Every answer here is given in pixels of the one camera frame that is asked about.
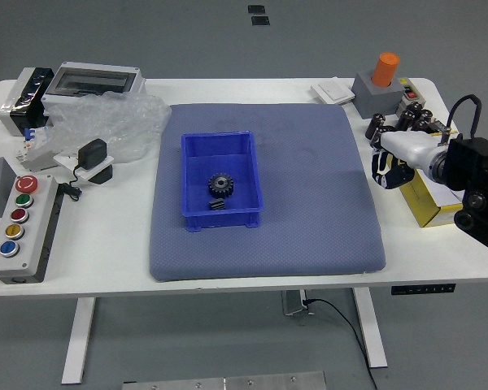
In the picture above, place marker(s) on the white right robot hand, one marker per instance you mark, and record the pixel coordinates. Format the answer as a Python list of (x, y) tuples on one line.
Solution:
[(410, 146)]

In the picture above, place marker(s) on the big black gear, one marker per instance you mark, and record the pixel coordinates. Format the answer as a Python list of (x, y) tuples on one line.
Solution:
[(220, 187)]

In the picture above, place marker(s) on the small black gear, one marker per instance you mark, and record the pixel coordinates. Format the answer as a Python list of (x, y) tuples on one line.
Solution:
[(217, 205)]

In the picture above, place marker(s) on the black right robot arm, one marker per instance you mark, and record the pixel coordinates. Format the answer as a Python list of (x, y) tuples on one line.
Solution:
[(476, 158)]

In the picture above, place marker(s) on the blue plastic box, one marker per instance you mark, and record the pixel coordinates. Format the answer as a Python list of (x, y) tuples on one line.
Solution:
[(244, 170)]

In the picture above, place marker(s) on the grey under-table power box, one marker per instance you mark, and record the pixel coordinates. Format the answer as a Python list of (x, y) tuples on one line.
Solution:
[(294, 302)]

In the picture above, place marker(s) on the grey distribution box tinted cover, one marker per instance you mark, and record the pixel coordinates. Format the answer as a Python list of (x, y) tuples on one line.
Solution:
[(89, 81)]

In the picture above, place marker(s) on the grey push-button control box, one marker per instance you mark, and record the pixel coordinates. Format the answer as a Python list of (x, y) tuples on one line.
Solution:
[(20, 243)]

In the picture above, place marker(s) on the black cylindrical capacitor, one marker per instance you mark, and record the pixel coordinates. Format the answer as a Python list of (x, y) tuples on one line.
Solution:
[(404, 120), (426, 115), (377, 140), (419, 124), (415, 107), (375, 124)]

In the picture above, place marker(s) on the small black component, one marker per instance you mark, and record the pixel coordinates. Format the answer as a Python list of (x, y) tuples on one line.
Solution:
[(438, 125)]

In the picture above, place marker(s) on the yellow and white carton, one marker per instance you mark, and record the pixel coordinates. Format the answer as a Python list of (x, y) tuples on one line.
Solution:
[(423, 199)]

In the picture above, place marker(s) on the grey block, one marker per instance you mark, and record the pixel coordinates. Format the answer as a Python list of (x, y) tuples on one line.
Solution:
[(376, 99)]

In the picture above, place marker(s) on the orange cylinder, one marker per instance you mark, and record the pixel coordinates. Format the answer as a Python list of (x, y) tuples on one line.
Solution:
[(384, 69)]

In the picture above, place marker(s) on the black table control panel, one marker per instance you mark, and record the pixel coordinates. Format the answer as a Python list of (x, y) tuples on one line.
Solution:
[(423, 289)]

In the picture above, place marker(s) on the blue-grey mat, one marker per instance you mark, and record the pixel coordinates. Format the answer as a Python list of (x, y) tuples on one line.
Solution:
[(268, 252)]

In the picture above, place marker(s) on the white table leg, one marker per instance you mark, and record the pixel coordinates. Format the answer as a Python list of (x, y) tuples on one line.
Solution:
[(370, 329), (79, 341)]

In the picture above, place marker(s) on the black floor plate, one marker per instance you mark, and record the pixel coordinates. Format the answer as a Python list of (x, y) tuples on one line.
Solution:
[(260, 21), (256, 9)]

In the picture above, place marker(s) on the metal plate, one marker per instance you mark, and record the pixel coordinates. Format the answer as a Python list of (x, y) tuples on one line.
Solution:
[(227, 382)]

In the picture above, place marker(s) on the clear plastic bag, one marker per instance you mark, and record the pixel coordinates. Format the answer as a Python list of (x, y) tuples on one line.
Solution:
[(105, 118)]

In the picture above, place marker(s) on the white and black socket stand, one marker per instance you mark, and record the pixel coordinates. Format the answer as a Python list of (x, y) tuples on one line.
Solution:
[(101, 172)]

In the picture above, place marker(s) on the black power adapter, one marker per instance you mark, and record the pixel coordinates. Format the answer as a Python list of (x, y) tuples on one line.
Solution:
[(92, 153)]

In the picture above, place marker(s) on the white circuit breaker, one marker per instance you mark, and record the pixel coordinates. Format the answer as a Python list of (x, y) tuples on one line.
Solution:
[(34, 156)]

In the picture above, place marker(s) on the grey switch box red button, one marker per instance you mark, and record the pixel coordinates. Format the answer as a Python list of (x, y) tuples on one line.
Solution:
[(410, 91)]

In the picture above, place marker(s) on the white wall switch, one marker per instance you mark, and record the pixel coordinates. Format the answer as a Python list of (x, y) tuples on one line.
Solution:
[(333, 91)]

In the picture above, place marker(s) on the black and white enclosure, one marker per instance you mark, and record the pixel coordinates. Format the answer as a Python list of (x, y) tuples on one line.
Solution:
[(22, 105)]

